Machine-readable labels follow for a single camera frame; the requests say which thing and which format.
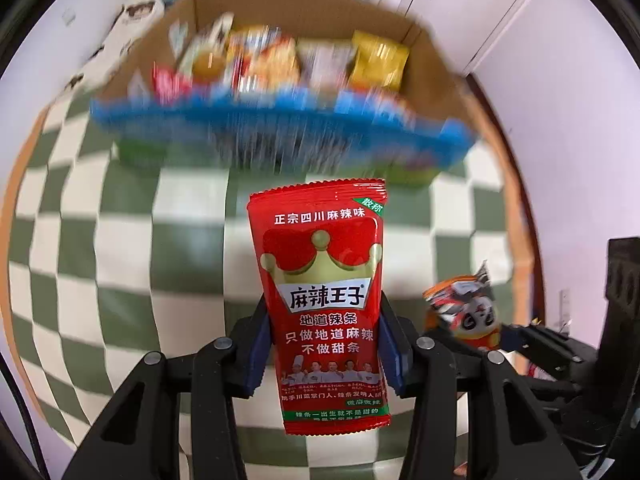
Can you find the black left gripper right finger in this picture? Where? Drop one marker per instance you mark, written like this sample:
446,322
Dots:
510,436

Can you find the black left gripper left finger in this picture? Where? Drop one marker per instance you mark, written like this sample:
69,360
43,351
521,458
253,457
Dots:
137,434

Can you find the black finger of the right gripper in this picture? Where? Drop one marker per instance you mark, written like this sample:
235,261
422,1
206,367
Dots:
538,344
452,343

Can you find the orange panda snack packet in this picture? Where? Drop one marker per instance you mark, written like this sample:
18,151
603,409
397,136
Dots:
465,306

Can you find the tall red spicy snack packet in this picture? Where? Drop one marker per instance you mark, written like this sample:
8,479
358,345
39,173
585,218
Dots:
319,250

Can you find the green white checkered tablecloth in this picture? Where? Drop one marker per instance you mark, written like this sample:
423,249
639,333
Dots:
103,262

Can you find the yellow snack packet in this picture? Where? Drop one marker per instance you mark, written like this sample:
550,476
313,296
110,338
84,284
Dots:
379,62

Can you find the beige clear snack packet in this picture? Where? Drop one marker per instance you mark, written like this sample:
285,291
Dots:
325,63

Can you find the cardboard box with landscape print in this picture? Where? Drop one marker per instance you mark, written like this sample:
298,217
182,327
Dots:
260,115

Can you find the clear wrapped brown jelly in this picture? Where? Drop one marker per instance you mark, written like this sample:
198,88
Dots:
205,59

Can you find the white bear print pillow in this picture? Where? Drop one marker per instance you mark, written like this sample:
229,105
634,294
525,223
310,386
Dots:
134,18

